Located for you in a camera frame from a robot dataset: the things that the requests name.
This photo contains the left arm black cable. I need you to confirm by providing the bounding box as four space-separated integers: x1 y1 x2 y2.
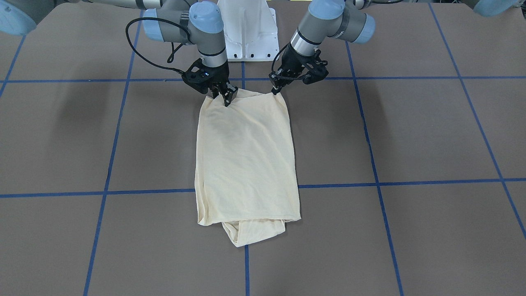
271 42 307 81

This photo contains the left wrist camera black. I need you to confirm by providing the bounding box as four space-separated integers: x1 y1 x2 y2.
301 49 329 85

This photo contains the cream long-sleeve printed shirt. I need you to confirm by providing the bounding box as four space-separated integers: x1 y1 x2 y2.
195 89 301 247

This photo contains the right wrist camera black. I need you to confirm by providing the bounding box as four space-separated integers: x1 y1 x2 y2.
182 58 208 94

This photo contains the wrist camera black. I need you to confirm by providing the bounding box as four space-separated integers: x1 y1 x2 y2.
182 58 208 94
301 49 329 85

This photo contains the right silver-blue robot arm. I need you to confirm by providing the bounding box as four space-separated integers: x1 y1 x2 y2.
0 0 238 106

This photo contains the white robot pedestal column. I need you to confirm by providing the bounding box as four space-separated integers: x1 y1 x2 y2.
217 0 279 62

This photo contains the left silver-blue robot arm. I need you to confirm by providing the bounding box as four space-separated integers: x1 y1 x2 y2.
270 0 525 96

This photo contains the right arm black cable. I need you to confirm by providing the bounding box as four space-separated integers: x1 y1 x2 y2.
125 16 194 76

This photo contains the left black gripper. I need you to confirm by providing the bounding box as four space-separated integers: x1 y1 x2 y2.
269 43 318 95

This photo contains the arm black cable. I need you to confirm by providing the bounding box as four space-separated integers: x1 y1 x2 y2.
125 16 194 76
271 42 307 81

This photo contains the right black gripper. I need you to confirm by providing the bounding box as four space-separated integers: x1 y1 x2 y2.
203 62 238 107

